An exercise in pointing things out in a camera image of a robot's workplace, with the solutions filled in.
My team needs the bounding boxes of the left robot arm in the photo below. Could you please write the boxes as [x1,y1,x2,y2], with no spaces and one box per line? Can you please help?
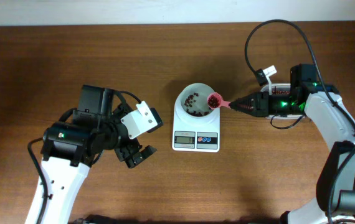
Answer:
[26,85,163,223]

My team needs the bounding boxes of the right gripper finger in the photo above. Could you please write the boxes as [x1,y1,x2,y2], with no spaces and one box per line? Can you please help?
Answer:
[230,105,258,117]
[229,92,258,108]

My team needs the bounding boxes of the white round bowl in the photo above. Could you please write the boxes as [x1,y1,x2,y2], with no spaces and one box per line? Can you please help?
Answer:
[175,83,214,117]

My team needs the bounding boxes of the white digital kitchen scale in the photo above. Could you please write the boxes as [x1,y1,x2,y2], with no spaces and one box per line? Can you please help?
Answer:
[172,97,221,152]

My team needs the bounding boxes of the red beans in container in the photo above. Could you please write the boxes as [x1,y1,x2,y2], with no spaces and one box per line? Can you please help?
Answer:
[272,86,290,95]

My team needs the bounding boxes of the pink measuring scoop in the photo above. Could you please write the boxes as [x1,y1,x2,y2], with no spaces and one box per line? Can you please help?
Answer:
[207,92,230,110]

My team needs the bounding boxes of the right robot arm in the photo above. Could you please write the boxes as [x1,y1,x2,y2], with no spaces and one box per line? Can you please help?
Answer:
[229,64,355,223]

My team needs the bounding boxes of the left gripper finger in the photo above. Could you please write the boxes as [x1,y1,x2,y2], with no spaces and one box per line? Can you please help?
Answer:
[114,144,142,162]
[125,146,157,169]

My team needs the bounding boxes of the red beans in bowl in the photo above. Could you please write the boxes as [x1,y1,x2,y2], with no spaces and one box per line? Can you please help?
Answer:
[182,92,211,117]

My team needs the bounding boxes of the clear plastic bean container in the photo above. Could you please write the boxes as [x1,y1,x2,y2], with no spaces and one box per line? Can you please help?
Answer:
[267,83,303,120]

